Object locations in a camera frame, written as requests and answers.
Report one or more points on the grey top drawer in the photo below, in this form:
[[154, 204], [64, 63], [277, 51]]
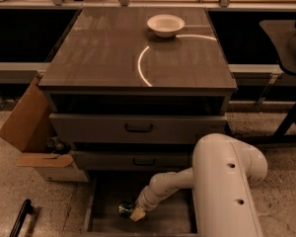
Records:
[[135, 129]]

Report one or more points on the cans inside cardboard box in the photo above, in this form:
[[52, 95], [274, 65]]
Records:
[[55, 145]]

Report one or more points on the white ceramic bowl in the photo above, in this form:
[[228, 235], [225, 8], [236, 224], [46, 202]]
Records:
[[165, 26]]

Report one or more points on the green soda can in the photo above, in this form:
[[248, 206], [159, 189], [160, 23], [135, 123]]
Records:
[[125, 209]]

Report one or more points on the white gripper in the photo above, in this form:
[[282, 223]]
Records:
[[144, 201]]

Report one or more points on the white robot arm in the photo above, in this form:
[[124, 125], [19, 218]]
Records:
[[221, 176]]

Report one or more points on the brown cardboard box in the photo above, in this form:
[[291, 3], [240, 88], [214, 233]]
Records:
[[27, 128]]

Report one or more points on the grey middle drawer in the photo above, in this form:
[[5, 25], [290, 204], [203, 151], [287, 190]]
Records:
[[131, 161]]

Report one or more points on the black bar lower left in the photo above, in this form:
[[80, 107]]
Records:
[[26, 209]]

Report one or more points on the open grey bottom drawer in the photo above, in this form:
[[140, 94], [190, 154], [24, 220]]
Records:
[[173, 217]]

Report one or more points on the grey drawer cabinet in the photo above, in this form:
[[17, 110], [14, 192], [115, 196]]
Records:
[[111, 50]]

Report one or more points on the black stand leg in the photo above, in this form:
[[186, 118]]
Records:
[[279, 136]]

